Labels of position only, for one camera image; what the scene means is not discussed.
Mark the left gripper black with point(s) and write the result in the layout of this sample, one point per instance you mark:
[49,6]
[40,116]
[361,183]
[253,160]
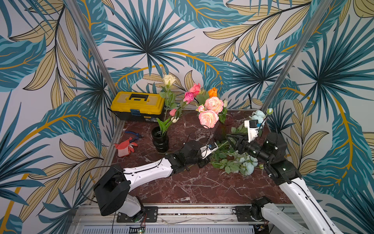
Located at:
[205,161]

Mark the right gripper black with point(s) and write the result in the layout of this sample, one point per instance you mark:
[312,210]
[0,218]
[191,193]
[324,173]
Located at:
[241,145]

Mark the light blue peony bunch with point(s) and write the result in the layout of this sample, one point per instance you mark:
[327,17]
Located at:
[246,168]

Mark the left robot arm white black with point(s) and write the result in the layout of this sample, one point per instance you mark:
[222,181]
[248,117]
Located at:
[112,190]

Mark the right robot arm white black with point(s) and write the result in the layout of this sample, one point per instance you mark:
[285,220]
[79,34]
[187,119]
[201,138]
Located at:
[285,175]

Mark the dark red glass vase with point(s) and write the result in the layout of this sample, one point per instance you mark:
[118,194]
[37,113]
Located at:
[222,130]

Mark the black ceramic vase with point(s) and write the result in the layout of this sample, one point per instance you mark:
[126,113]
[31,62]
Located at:
[161,142]

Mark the pink peach peony stem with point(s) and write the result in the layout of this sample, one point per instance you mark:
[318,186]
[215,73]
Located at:
[209,112]

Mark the orange rose stem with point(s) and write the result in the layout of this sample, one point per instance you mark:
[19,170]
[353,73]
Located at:
[213,92]

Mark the pink rose stem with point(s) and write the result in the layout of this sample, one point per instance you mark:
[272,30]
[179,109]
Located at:
[190,95]

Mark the cream rose stem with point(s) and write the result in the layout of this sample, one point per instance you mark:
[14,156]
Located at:
[170,102]

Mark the yellow black toolbox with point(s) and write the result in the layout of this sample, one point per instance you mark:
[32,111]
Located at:
[140,107]

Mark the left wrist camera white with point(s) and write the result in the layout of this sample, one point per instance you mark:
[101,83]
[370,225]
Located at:
[208,149]

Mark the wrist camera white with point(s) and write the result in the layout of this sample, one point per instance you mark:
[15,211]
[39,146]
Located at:
[208,149]
[252,129]

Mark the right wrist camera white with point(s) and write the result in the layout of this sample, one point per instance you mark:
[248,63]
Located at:
[252,129]

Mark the blue handled pliers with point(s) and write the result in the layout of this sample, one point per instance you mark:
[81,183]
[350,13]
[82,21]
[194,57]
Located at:
[136,136]

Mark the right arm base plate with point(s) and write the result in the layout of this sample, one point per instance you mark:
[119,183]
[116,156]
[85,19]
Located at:
[248,213]

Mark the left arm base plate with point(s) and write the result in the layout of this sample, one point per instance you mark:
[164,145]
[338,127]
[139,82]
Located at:
[148,214]

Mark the aluminium frame rail front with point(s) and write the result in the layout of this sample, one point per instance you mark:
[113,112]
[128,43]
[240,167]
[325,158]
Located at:
[192,219]

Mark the right aluminium frame post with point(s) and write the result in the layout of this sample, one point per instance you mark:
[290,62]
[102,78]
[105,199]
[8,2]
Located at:
[315,19]

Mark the aluminium frame post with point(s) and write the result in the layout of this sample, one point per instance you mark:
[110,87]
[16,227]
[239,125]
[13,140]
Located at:
[86,33]
[315,19]

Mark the left aluminium frame post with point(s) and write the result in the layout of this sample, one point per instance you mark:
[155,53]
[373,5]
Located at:
[86,33]

